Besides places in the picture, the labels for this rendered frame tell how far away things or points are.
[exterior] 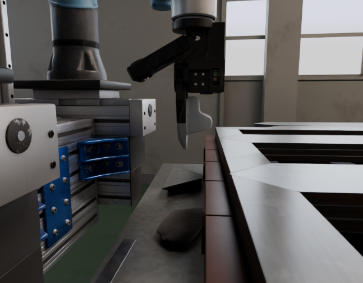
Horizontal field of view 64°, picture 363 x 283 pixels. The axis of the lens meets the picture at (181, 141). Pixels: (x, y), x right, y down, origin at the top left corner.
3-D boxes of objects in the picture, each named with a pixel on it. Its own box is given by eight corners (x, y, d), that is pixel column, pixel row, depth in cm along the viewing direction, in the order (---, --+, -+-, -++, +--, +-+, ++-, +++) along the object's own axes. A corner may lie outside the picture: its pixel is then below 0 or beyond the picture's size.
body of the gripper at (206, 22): (224, 96, 46) (225, 16, 45) (170, 96, 47) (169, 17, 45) (221, 96, 54) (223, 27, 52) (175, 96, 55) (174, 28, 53)
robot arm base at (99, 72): (34, 80, 72) (31, 39, 70) (67, 83, 87) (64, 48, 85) (92, 80, 70) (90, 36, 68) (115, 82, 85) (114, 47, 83)
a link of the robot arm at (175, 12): (168, -13, 45) (174, 4, 53) (168, 19, 45) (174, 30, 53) (217, -14, 44) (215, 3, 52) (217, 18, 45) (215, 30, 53)
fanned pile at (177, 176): (202, 169, 129) (202, 160, 128) (201, 201, 90) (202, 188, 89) (174, 169, 130) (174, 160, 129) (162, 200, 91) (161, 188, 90)
